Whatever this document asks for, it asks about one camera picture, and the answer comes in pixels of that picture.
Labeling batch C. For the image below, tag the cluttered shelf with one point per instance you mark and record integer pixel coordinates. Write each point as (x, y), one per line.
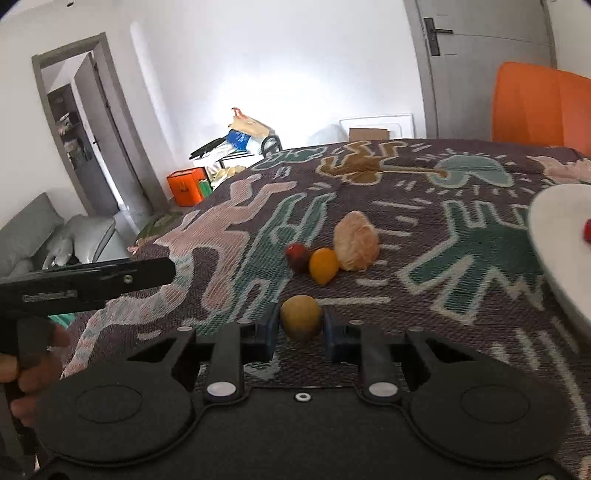
(69, 129)

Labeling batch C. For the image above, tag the green bag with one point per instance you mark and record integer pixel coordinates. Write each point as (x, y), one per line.
(205, 188)

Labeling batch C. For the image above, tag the small red fruit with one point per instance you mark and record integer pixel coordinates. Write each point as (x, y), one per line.
(587, 229)
(297, 257)

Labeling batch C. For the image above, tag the cardboard box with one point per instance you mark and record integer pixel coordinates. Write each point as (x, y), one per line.
(369, 134)

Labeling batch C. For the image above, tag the orange chair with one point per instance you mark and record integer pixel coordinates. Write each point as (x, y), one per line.
(540, 106)

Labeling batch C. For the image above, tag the small yellow citrus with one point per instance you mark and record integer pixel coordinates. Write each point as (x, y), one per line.
(301, 318)

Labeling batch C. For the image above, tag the grey sofa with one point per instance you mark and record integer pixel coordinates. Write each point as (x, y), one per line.
(55, 240)

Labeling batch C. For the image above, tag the printed figure blanket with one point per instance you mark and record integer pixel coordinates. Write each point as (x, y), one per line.
(461, 323)

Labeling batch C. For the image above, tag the clear plastic bag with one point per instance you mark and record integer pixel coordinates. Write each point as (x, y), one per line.
(325, 134)

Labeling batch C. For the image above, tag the small orange citrus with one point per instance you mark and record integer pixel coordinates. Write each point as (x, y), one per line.
(324, 265)

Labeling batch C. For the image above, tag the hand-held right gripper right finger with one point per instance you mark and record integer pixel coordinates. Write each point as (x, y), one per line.
(333, 334)

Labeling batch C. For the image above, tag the orange box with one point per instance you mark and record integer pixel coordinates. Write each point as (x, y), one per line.
(184, 187)

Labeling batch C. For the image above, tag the blue white bag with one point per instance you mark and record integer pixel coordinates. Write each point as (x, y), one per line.
(238, 140)

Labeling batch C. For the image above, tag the white bowl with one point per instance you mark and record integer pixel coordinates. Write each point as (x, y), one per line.
(558, 249)

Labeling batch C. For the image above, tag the white board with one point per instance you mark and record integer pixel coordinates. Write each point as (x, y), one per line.
(376, 120)

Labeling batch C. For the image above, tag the grey door frame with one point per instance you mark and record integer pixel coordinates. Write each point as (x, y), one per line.
(124, 120)

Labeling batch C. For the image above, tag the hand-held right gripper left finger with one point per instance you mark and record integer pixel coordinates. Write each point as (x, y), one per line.
(267, 332)

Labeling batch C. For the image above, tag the grey door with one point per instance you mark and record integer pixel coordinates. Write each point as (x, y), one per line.
(485, 69)

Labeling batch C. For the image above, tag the person's left hand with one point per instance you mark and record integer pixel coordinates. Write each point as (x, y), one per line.
(41, 374)

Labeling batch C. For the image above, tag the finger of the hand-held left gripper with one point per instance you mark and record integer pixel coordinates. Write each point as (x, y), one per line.
(138, 276)

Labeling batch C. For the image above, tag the black umbrella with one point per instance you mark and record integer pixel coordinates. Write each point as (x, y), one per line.
(207, 146)

